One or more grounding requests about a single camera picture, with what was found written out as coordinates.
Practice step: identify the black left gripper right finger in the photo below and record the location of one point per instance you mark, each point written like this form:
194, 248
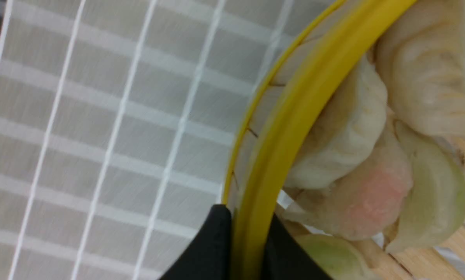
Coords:
284, 258

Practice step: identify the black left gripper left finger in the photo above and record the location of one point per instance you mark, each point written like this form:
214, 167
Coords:
207, 257

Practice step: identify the bamboo steamer basket yellow rim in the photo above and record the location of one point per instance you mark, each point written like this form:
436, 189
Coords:
279, 119

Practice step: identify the green dumpling lower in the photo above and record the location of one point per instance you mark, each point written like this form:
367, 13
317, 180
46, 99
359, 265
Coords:
337, 257

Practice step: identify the green dumpling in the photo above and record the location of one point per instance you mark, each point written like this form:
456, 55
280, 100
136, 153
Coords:
435, 206
337, 257

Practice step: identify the pink dumpling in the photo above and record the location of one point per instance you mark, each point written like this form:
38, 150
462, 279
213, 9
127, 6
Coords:
365, 201

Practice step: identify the white dumpling left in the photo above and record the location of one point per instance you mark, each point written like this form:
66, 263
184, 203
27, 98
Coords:
345, 132

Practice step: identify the white dumpling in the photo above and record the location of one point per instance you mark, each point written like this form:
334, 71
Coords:
421, 59
345, 132

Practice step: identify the grey checkered tablecloth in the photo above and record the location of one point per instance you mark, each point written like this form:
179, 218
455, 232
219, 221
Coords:
116, 122

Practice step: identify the green dumpling middle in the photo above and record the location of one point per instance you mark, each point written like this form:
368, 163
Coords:
435, 206

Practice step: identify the white dumpling upper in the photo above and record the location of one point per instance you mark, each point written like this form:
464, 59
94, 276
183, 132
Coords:
421, 59

